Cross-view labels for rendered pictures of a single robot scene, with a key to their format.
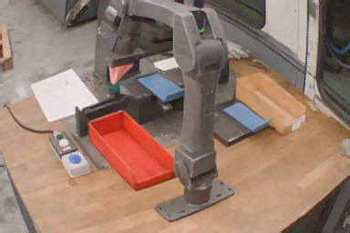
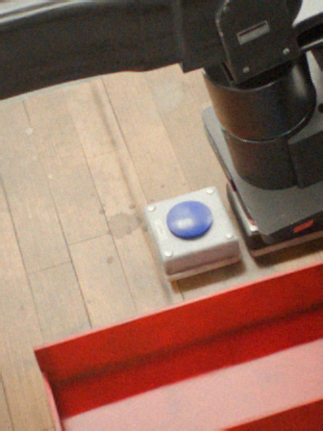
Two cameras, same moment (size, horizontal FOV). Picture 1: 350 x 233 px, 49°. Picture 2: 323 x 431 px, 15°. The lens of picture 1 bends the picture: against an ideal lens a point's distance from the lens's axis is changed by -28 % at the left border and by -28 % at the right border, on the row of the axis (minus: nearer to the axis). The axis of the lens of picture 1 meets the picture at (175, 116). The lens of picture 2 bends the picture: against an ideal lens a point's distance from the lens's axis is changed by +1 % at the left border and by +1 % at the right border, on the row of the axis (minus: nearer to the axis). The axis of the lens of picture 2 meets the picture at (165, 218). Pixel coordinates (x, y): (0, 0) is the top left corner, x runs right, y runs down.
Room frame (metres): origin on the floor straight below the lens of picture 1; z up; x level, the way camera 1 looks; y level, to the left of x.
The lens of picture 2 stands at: (1.27, -0.34, 1.71)
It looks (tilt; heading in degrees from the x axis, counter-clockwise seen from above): 49 degrees down; 118
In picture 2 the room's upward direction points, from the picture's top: 10 degrees counter-clockwise
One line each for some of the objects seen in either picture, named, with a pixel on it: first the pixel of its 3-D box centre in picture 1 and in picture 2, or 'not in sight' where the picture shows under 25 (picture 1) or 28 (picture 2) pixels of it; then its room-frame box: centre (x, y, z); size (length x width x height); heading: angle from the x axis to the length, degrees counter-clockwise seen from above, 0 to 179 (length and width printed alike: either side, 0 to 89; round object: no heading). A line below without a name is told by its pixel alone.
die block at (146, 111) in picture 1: (159, 96); not in sight; (1.30, 0.05, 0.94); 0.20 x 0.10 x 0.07; 126
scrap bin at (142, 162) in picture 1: (128, 149); (211, 381); (1.05, 0.11, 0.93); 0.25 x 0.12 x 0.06; 36
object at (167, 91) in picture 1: (162, 83); not in sight; (1.26, 0.04, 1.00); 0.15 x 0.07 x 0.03; 36
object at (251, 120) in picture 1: (248, 114); not in sight; (1.23, -0.21, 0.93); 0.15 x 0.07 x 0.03; 39
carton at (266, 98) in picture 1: (272, 103); not in sight; (1.31, -0.30, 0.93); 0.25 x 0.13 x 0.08; 36
